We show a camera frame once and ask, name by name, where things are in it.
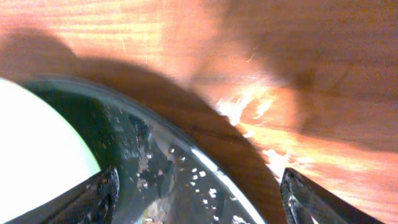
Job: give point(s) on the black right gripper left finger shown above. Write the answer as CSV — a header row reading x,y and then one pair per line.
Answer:
x,y
92,201

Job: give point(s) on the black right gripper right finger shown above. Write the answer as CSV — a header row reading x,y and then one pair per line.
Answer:
x,y
305,202

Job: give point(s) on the black round tray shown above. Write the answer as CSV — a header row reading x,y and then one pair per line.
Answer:
x,y
163,176

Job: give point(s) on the lower light blue plate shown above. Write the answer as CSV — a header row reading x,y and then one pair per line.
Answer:
x,y
42,156

